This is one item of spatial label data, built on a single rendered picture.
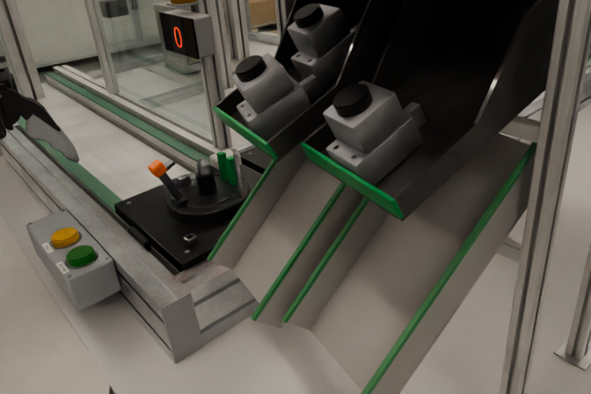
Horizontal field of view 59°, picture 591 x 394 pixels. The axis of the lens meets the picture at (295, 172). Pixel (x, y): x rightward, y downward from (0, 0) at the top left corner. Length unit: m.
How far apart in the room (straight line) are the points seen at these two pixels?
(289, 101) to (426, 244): 0.19
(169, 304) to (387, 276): 0.30
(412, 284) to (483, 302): 0.32
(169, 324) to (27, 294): 0.34
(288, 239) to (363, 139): 0.26
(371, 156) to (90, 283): 0.53
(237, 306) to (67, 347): 0.25
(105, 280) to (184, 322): 0.16
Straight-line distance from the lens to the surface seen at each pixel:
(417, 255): 0.53
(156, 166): 0.80
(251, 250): 0.67
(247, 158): 1.01
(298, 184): 0.65
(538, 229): 0.49
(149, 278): 0.76
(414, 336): 0.48
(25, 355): 0.88
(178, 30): 0.99
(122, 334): 0.84
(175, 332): 0.74
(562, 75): 0.44
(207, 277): 0.73
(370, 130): 0.40
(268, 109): 0.51
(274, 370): 0.73
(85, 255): 0.82
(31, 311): 0.95
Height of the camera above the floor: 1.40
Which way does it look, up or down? 28 degrees down
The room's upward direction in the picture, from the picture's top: 5 degrees counter-clockwise
